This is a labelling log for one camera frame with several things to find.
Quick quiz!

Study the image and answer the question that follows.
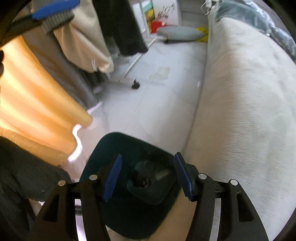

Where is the dark teal trash bin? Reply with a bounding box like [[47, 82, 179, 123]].
[[80, 132, 181, 240]]

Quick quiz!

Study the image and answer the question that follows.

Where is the beige trench coat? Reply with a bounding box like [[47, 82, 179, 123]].
[[54, 0, 114, 73]]

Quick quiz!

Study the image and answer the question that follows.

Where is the black fuzzy garment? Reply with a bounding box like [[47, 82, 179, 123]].
[[92, 0, 148, 56]]

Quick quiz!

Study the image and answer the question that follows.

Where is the grey-green bed with sheet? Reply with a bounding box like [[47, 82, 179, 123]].
[[184, 13, 295, 240]]

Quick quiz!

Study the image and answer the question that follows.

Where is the white clothes rack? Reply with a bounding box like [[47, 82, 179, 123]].
[[106, 1, 157, 90]]

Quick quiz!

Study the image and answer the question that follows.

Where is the colourful picture board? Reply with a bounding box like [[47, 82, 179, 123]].
[[140, 1, 155, 34]]

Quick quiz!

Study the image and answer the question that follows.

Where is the orange yellow curtain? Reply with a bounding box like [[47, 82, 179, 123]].
[[1, 36, 92, 166]]

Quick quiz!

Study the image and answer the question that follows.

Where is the red box on floor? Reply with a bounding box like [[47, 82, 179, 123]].
[[151, 21, 167, 33]]

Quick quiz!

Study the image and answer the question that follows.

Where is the grey cushion on floor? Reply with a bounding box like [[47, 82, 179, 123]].
[[156, 26, 203, 43]]

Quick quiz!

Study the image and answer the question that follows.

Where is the white dressing table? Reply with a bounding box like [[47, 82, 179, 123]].
[[130, 1, 208, 28]]

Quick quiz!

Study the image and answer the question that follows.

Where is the yellow bag on floor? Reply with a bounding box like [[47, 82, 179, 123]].
[[196, 27, 209, 43]]

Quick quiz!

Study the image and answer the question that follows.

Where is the blue patterned fleece blanket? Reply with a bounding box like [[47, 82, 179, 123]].
[[243, 1, 295, 62]]

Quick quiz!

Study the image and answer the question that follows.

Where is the teal blue pillow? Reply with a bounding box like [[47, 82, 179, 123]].
[[214, 1, 268, 27]]

